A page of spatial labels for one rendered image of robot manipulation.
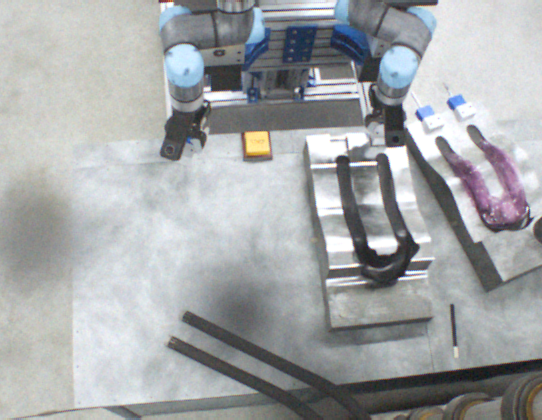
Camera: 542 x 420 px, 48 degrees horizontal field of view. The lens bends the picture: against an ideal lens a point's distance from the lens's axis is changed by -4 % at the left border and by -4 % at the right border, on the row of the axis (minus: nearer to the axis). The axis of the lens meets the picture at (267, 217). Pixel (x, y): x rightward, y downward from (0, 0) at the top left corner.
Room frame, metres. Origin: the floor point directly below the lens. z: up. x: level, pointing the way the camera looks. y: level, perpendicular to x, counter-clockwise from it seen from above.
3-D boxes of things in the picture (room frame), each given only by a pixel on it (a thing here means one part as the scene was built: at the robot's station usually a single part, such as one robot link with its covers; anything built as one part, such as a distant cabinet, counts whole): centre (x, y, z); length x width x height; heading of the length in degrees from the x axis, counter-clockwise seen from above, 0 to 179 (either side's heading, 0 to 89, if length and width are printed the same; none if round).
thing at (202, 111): (0.72, 0.22, 1.09); 0.09 x 0.08 x 0.12; 169
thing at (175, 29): (0.82, 0.25, 1.25); 0.11 x 0.11 x 0.08; 22
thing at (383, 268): (0.64, -0.26, 0.92); 0.35 x 0.16 x 0.09; 17
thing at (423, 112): (1.00, -0.37, 0.86); 0.13 x 0.05 x 0.05; 34
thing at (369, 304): (0.63, -0.25, 0.87); 0.50 x 0.26 x 0.14; 17
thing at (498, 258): (0.81, -0.57, 0.86); 0.50 x 0.26 x 0.11; 34
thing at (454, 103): (1.06, -0.46, 0.86); 0.13 x 0.05 x 0.05; 34
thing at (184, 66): (0.72, 0.22, 1.25); 0.09 x 0.08 x 0.11; 22
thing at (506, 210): (0.81, -0.57, 0.90); 0.26 x 0.18 x 0.08; 34
